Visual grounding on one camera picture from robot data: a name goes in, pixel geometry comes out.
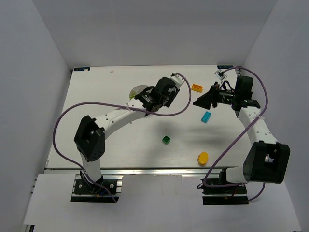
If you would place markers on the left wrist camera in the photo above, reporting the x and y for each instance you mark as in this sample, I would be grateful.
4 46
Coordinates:
178 80

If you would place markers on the right blue corner sticker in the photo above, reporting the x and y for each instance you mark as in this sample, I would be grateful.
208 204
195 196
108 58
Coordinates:
224 67

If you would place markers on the dark green small lego cube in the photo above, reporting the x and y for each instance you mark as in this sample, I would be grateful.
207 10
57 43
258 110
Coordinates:
166 140

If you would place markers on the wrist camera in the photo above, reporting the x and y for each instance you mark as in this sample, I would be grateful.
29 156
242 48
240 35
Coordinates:
178 80
220 75

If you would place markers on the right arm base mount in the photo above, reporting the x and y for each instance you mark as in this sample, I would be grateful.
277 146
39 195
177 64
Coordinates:
230 195

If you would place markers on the large cyan lego brick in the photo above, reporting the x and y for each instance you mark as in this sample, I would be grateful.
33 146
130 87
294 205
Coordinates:
205 118

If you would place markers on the yellow round lego piece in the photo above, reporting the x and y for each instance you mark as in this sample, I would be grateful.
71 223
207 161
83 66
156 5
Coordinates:
202 158

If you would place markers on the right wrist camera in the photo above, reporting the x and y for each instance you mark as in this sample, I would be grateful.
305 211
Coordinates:
220 75

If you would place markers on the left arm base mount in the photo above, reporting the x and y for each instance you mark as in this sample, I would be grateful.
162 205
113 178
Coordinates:
107 190

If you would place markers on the white round divided container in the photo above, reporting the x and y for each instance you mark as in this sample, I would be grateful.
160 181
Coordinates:
137 90

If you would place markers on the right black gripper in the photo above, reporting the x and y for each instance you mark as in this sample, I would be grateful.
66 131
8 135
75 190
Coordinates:
214 95

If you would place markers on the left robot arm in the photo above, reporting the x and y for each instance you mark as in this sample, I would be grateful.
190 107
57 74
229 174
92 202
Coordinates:
92 132

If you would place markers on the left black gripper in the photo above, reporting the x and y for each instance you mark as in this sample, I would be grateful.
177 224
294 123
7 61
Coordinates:
170 97

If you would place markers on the blue corner sticker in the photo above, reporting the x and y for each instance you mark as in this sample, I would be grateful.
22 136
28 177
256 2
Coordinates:
224 67
81 69

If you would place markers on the left blue corner sticker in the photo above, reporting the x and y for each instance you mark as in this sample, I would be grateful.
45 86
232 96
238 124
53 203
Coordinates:
81 69

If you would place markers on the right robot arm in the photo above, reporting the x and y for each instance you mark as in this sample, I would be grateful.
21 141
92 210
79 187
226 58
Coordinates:
267 159

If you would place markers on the orange lego brick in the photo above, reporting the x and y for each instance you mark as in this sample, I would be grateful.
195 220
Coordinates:
197 88

